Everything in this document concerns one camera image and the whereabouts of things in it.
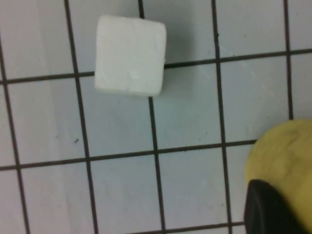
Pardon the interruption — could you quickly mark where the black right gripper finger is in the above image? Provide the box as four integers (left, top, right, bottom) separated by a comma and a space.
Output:
243, 179, 308, 234

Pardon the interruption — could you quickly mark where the yellow plastic cup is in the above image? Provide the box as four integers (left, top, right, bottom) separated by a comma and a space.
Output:
244, 118, 312, 234

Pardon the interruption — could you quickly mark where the white checkered tablecloth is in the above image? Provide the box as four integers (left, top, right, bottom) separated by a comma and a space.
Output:
0, 0, 312, 234

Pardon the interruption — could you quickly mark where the white cube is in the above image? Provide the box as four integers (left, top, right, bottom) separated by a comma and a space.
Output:
94, 15, 167, 98

